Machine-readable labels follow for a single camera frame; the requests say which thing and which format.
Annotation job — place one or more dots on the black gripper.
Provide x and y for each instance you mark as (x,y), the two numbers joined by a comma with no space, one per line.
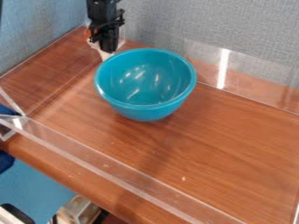
(104,11)

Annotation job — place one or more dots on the metal bracket under table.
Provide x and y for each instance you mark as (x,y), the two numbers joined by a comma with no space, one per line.
(79,211)

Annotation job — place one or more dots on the clear acrylic back barrier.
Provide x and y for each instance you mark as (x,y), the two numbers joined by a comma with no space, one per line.
(254,78)

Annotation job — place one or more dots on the clear acrylic barrier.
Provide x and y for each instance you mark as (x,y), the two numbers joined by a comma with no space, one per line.
(84,165)
(254,78)

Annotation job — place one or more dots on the black object bottom left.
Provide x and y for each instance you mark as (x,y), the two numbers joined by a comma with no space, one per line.
(14,216)

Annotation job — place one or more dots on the white brown toy mushroom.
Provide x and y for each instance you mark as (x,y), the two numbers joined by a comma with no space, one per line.
(106,55)

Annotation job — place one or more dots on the clear acrylic front barrier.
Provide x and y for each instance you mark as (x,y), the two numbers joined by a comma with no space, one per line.
(84,165)

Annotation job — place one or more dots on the blue bowl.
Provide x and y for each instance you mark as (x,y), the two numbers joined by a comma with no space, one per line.
(146,83)

